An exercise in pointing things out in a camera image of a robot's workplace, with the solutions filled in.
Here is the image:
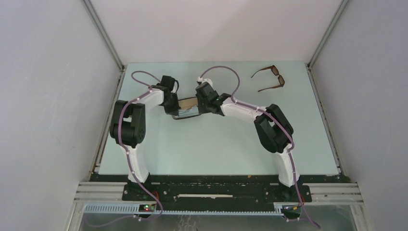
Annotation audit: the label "light blue cleaning cloth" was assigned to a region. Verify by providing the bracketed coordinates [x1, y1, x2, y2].
[178, 105, 201, 118]

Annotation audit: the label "black glasses case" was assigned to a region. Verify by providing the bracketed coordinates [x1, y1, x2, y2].
[172, 97, 201, 120]

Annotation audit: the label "brown sunglasses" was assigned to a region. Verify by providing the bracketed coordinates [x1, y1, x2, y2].
[250, 65, 285, 92]

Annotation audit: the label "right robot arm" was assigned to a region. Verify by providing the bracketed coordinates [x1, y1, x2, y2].
[195, 81, 299, 201]

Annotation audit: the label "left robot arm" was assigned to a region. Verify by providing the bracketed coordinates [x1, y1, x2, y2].
[110, 76, 180, 201]

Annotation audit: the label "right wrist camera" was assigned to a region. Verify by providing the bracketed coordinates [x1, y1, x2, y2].
[197, 76, 213, 87]

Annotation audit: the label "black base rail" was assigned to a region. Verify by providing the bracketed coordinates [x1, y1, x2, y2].
[122, 175, 312, 212]

